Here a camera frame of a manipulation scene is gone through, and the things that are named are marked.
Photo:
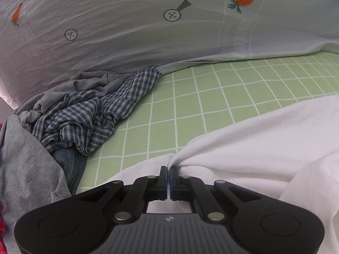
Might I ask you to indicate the blue jeans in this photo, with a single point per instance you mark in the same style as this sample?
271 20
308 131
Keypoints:
71 166

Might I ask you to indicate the light grey sweatshirt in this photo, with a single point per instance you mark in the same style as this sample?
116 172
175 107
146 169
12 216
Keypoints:
23 164

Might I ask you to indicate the carrot print quilt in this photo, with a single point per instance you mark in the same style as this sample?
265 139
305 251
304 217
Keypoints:
132 45

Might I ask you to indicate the white shirt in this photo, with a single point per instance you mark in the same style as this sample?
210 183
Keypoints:
251 143

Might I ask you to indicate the dark grey crumpled shirt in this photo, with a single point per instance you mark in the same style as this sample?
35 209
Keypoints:
87 80

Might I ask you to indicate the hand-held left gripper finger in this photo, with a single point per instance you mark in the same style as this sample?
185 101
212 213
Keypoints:
165 185
172 185

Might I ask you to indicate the blue plaid shirt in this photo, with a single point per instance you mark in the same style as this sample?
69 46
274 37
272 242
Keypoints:
79 119

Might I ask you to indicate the red cloth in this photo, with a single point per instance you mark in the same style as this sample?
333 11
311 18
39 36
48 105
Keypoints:
1 225

